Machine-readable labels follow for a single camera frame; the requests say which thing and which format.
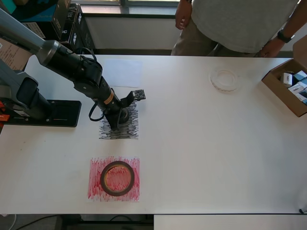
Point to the black carton with gold print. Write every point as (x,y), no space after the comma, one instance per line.
(62,14)

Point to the person left hand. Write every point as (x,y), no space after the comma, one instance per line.
(271,49)

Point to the white tape roll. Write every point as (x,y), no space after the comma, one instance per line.
(225,89)

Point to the red scribbled paper sheet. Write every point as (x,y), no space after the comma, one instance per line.
(96,194)

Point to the small white carton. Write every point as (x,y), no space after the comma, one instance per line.
(296,89)
(302,98)
(287,80)

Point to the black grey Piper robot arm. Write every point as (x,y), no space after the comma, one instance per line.
(60,55)

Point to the red tape roll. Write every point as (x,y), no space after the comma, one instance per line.
(117,193)

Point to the cardboard box with shipping label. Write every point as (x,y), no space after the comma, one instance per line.
(12,57)

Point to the teal carton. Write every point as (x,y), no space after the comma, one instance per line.
(7,6)

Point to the small dark carton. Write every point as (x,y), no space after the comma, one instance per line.
(300,75)
(304,83)

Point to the orange clamp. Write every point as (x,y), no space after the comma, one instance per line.
(4,118)
(2,105)

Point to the open cardboard box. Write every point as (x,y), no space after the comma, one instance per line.
(283,98)

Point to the grey carton with printed text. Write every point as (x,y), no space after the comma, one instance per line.
(33,30)

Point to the blank white paper sheet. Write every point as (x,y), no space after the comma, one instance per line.
(124,72)

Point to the black scribbled paper sheet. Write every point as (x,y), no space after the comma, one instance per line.
(129,134)

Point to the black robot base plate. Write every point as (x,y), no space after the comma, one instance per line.
(67,112)

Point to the black printed carton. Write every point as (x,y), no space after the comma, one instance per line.
(84,40)

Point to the brown cardboard box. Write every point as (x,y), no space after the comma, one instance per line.
(301,48)

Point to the person in grey shirt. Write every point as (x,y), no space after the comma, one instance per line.
(239,24)

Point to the black wristband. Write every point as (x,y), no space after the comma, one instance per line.
(285,36)

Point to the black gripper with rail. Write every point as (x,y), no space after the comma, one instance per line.
(115,109)

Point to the person right hand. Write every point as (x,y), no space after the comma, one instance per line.
(183,15)

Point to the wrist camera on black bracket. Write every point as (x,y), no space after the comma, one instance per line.
(138,94)

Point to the black tape roll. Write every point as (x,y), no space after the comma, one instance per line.
(127,117)

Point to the person left forearm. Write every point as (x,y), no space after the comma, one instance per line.
(297,21)

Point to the dark blue carton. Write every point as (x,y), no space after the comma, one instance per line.
(38,14)

